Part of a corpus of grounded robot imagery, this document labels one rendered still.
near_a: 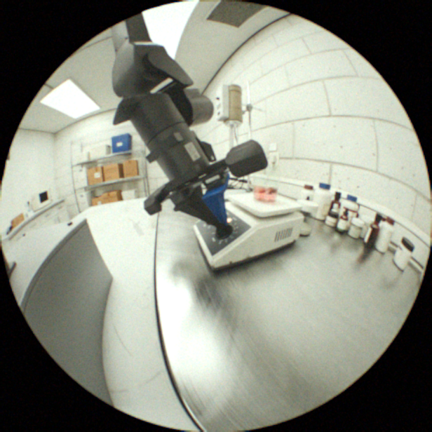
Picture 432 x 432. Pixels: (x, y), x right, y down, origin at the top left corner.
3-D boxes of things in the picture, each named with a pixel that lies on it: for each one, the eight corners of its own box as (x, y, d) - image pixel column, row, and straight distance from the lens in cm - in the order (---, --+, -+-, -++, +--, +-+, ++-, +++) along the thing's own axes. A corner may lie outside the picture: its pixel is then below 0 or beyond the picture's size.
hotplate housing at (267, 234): (212, 274, 20) (210, 228, 15) (193, 233, 30) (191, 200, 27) (302, 241, 33) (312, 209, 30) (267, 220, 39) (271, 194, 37)
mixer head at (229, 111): (220, 120, 64) (220, 78, 76) (212, 126, 73) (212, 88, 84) (247, 125, 71) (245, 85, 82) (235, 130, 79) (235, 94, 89)
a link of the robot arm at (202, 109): (145, 48, 18) (207, 61, 26) (113, 84, 24) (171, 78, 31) (172, 134, 14) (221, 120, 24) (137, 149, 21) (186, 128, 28)
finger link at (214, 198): (223, 189, 13) (229, 171, 19) (196, 200, 15) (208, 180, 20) (245, 233, 17) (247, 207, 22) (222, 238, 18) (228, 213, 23)
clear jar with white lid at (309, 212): (313, 231, 40) (321, 204, 38) (306, 238, 35) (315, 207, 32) (295, 224, 41) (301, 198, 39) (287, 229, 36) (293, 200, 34)
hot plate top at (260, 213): (259, 218, 19) (260, 212, 18) (226, 198, 28) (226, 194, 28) (304, 210, 28) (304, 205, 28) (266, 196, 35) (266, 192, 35)
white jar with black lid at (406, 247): (405, 265, 58) (414, 244, 56) (404, 273, 51) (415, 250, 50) (393, 255, 57) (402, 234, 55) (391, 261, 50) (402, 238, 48)
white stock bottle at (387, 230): (385, 255, 50) (397, 223, 48) (373, 247, 49) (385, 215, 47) (385, 249, 55) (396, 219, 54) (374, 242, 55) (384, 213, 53)
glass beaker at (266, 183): (271, 199, 29) (275, 163, 28) (282, 207, 24) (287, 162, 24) (245, 198, 27) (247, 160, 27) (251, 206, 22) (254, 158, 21)
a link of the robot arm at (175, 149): (231, 84, 12) (236, 99, 18) (117, 177, 22) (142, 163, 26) (271, 169, 13) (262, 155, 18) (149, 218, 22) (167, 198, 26)
